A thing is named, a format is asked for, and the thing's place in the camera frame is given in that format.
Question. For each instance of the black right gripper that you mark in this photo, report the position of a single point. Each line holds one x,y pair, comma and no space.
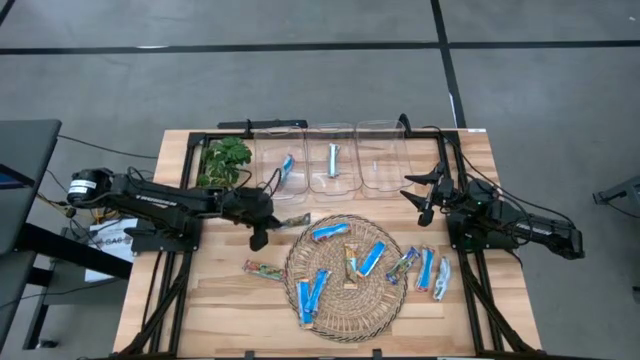
440,195

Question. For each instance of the green red granola bar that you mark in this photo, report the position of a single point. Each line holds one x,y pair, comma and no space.
264,270

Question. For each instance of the blue red-edged granola bar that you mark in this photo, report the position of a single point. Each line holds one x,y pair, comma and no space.
426,270

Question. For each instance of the black table clamp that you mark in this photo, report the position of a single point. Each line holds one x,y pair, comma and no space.
249,354
377,353

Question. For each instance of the clear plastic bin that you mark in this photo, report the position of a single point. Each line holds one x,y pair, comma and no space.
350,170
270,170
385,160

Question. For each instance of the green grey granola bar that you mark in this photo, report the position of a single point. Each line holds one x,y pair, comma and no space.
299,220

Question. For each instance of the white paper sheet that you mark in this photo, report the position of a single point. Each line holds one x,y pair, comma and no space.
107,231

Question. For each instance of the grey stand leg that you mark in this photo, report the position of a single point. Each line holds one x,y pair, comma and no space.
620,192

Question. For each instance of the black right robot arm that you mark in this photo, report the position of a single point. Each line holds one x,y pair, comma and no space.
535,230

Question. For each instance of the green purple granola bar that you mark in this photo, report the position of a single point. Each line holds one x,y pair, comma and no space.
402,265

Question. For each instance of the black metal table frame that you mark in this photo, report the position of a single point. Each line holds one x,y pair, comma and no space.
181,295

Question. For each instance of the white silver granola bar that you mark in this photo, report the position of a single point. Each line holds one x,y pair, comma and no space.
333,160

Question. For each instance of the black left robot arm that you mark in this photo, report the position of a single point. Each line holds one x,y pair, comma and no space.
160,200

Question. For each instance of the blue screen device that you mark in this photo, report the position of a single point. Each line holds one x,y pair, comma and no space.
9,177

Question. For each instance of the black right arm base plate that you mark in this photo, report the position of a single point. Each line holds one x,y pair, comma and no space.
460,242

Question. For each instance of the round woven straw placemat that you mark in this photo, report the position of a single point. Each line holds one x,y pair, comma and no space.
345,310

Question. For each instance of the blue red white granola bar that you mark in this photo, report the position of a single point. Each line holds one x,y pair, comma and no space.
287,167

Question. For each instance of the black flat bar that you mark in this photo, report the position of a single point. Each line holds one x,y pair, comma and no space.
260,123

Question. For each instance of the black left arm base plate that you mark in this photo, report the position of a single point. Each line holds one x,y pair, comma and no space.
165,245

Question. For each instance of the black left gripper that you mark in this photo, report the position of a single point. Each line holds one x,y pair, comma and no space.
245,205

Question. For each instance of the grey desk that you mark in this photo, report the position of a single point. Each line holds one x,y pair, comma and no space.
35,150

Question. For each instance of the brown orange granola bar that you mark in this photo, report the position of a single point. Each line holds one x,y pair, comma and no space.
351,265

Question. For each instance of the green plant in white pot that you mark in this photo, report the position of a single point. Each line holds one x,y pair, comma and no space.
225,160

